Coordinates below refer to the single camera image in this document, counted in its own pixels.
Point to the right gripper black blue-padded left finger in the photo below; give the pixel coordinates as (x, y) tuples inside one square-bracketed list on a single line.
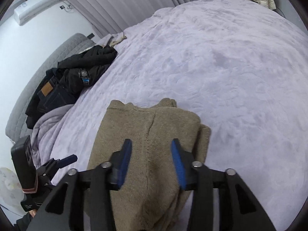
[(63, 209)]

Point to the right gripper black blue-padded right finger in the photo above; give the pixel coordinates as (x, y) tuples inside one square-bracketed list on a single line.
[(239, 209)]

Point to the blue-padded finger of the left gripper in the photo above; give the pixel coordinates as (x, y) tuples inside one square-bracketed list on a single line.
[(66, 161)]

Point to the olive brown knit sweater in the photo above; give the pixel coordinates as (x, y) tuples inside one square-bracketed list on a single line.
[(150, 198)]

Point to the person's left hand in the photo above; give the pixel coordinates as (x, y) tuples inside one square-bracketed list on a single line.
[(33, 213)]

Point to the grey quilted headboard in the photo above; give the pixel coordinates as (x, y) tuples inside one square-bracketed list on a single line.
[(16, 127)]

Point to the dark blue jeans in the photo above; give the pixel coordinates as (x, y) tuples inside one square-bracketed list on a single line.
[(49, 95)]

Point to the black jacket with badge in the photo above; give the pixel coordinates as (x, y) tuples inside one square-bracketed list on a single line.
[(85, 69)]

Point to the lavender plush bed blanket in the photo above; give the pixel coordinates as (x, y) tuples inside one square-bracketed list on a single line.
[(240, 67)]

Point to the white air conditioner unit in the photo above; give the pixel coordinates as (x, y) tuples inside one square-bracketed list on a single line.
[(30, 8)]

